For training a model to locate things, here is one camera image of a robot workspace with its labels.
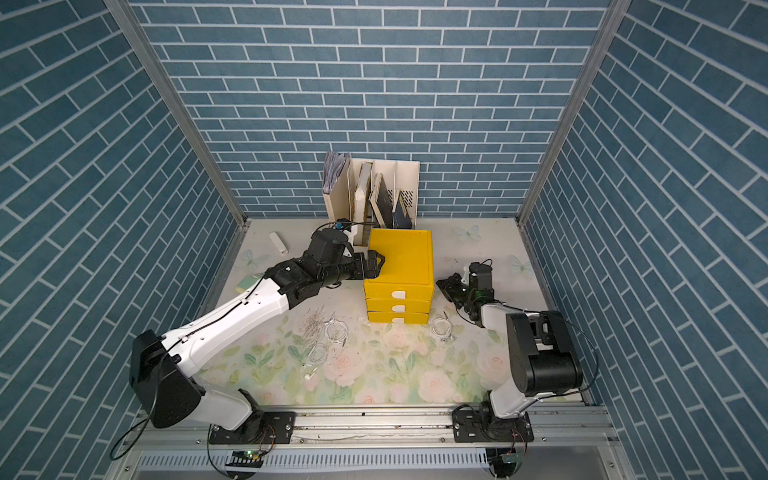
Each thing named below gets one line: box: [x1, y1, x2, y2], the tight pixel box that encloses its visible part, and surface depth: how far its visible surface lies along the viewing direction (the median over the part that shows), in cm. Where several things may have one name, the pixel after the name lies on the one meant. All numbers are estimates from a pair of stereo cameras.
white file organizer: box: [322, 151, 420, 251], surface depth 104 cm
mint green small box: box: [235, 275, 258, 293], surface depth 97 cm
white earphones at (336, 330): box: [324, 318, 349, 347], surface depth 92 cm
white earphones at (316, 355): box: [302, 343, 327, 380], surface depth 86 cm
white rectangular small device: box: [269, 232, 289, 256], surface depth 111 cm
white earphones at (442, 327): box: [430, 310, 454, 344], surface depth 93 cm
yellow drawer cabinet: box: [363, 228, 435, 325], surface depth 84 cm
